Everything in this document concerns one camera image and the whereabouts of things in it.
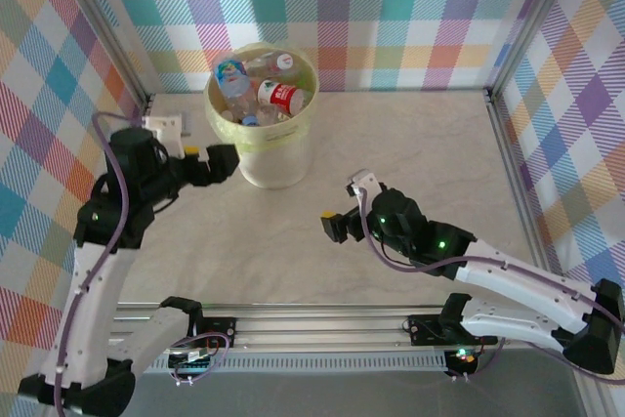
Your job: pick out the clear bottle colourful blue label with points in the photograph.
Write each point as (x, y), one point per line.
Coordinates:
(229, 74)

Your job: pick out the water bottle red white label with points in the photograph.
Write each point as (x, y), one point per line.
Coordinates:
(280, 95)

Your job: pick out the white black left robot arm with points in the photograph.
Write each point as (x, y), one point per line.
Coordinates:
(93, 300)

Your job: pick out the yellow-green plastic bin liner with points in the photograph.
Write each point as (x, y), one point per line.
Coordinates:
(229, 134)

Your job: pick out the white plastic bin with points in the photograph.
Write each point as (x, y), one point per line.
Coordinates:
(273, 168)

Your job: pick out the green circuit board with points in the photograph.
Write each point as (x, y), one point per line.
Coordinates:
(193, 363)
(461, 356)

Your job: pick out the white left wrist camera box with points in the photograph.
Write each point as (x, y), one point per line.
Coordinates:
(163, 125)

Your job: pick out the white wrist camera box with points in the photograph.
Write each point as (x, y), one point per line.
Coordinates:
(163, 125)
(365, 181)

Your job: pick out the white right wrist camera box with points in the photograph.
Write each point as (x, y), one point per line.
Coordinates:
(365, 181)

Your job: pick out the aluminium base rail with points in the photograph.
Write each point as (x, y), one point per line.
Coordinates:
(317, 329)

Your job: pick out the aluminium frame post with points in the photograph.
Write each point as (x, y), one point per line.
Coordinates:
(529, 21)
(102, 21)

